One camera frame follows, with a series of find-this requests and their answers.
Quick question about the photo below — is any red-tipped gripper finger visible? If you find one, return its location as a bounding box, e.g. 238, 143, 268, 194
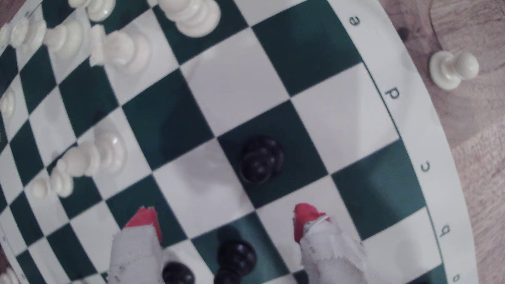
293, 203, 369, 284
107, 206, 164, 284

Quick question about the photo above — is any black pawn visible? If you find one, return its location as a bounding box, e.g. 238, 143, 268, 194
238, 135, 285, 185
162, 261, 196, 284
213, 239, 258, 284

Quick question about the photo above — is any green and white chess mat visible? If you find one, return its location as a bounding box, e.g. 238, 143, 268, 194
0, 0, 480, 284

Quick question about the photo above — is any white pawn on e4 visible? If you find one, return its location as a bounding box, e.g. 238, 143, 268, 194
55, 132, 128, 178

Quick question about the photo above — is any white knight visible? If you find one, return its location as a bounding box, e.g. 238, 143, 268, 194
89, 24, 152, 75

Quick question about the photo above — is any white bishop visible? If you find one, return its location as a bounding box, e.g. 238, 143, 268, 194
158, 0, 221, 39

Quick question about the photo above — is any white queen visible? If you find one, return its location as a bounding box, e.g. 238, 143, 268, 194
0, 17, 47, 50

